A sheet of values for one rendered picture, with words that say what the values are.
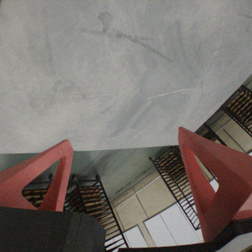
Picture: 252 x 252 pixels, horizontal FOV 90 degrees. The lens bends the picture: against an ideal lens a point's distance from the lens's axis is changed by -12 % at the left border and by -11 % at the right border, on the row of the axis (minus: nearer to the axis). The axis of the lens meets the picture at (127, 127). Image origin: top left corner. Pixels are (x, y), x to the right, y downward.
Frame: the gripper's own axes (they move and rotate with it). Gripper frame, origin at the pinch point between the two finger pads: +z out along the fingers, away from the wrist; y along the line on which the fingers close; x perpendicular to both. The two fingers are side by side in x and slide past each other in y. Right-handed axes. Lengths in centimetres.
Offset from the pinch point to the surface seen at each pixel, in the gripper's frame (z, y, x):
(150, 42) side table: 25.4, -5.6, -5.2
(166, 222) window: 144, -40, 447
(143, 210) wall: 190, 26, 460
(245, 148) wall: 221, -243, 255
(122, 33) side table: 21.6, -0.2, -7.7
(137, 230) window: 144, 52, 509
